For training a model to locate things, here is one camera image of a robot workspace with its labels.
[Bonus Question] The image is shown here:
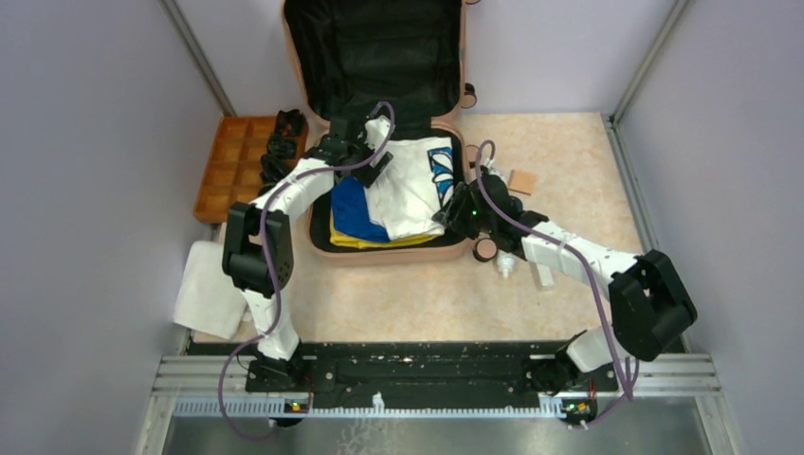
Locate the aluminium rail frame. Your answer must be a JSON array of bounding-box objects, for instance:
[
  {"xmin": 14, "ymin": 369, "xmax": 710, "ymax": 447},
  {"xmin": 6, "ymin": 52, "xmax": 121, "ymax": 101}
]
[{"xmin": 137, "ymin": 341, "xmax": 744, "ymax": 454}]

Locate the rolled dark brown tie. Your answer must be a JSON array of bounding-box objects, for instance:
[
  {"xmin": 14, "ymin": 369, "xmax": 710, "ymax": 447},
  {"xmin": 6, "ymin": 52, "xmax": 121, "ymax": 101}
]
[{"xmin": 260, "ymin": 154, "xmax": 292, "ymax": 185}]

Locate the blue towel cloth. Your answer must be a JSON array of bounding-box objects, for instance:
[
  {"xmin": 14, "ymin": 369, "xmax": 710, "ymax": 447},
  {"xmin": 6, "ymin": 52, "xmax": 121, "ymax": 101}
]
[{"xmin": 331, "ymin": 177, "xmax": 390, "ymax": 242}]

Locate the small brown square box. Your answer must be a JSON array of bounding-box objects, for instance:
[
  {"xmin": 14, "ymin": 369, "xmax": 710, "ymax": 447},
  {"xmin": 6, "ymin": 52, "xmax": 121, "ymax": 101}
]
[{"xmin": 507, "ymin": 169, "xmax": 538, "ymax": 195}]

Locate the white cloth under left arm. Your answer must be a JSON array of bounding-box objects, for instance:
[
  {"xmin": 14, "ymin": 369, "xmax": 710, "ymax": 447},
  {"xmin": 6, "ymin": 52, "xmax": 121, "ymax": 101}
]
[{"xmin": 173, "ymin": 241, "xmax": 247, "ymax": 339}]

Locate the pink suitcase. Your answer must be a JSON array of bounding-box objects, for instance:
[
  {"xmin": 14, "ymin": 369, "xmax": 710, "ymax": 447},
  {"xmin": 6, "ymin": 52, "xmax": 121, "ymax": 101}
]
[{"xmin": 281, "ymin": 0, "xmax": 505, "ymax": 265}]

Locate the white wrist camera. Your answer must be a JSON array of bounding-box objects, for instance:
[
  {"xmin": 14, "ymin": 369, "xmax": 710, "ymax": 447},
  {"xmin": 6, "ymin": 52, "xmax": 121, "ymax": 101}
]
[
  {"xmin": 481, "ymin": 160, "xmax": 504, "ymax": 180},
  {"xmin": 364, "ymin": 116, "xmax": 393, "ymax": 151}
]

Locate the rolled green patterned tie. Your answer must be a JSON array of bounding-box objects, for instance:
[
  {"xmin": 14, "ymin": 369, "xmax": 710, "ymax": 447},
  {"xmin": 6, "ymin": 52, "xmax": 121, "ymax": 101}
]
[{"xmin": 266, "ymin": 134, "xmax": 298, "ymax": 159}]

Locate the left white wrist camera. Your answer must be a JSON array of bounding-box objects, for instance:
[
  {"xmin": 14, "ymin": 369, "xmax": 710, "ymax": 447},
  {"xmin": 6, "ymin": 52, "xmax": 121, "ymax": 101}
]
[{"xmin": 364, "ymin": 116, "xmax": 393, "ymax": 151}]

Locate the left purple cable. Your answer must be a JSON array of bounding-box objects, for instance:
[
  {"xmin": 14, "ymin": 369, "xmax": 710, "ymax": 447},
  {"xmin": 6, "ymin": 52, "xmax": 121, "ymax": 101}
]
[{"xmin": 217, "ymin": 100, "xmax": 397, "ymax": 442}]

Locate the rolled dark tie top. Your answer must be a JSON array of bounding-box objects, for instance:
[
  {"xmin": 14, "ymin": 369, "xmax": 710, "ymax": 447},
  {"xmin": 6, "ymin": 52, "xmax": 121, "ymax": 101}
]
[{"xmin": 274, "ymin": 109, "xmax": 306, "ymax": 137}]

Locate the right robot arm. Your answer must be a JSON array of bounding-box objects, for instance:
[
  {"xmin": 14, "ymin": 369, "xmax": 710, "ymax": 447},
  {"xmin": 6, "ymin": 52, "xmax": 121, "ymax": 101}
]
[{"xmin": 432, "ymin": 174, "xmax": 698, "ymax": 393}]

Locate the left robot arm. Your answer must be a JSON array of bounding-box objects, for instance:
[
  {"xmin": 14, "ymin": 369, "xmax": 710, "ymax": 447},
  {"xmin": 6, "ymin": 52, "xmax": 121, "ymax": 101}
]
[{"xmin": 222, "ymin": 114, "xmax": 395, "ymax": 392}]

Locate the wooden compartment tray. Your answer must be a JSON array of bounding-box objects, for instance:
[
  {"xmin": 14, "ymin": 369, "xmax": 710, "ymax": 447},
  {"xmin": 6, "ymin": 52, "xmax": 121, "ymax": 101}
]
[{"xmin": 193, "ymin": 115, "xmax": 308, "ymax": 224}]

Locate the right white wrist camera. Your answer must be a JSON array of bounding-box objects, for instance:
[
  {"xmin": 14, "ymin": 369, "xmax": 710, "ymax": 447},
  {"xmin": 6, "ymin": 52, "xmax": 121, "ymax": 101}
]
[{"xmin": 481, "ymin": 160, "xmax": 504, "ymax": 180}]

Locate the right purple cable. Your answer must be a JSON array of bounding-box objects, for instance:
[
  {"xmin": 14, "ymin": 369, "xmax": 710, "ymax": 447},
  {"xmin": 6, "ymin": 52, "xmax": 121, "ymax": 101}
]
[{"xmin": 472, "ymin": 139, "xmax": 641, "ymax": 430}]

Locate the blue white shirt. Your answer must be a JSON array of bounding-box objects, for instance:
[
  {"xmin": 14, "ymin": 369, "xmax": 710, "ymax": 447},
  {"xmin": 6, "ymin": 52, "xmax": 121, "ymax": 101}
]
[{"xmin": 364, "ymin": 136, "xmax": 455, "ymax": 243}]

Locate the yellow cloth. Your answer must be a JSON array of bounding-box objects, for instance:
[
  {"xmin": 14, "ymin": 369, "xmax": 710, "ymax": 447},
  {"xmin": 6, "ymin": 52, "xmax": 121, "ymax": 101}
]
[{"xmin": 330, "ymin": 226, "xmax": 438, "ymax": 249}]

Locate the purple cable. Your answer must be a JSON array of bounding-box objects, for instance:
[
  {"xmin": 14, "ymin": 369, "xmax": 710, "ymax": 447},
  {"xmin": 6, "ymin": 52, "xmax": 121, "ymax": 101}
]
[
  {"xmin": 217, "ymin": 100, "xmax": 397, "ymax": 442},
  {"xmin": 472, "ymin": 139, "xmax": 641, "ymax": 430}
]

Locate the white tube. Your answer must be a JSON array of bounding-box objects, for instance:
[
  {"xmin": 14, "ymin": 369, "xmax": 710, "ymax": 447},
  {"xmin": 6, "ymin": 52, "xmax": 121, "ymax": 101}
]
[{"xmin": 529, "ymin": 263, "xmax": 556, "ymax": 291}]

